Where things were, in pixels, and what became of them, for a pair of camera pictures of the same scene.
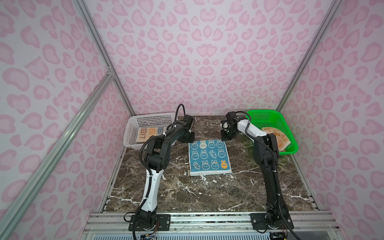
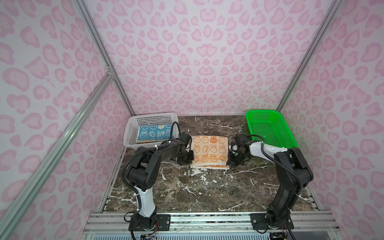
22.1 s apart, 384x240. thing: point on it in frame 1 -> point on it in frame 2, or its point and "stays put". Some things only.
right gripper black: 224,137 -> 230,160
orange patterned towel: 283,141 -> 210,152
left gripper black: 191,140 -> 191,158
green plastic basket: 272,118 stays put
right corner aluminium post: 333,9 stays put
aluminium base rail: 118,222 stays put
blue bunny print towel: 209,157 -> 157,132
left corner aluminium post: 105,54 stays put
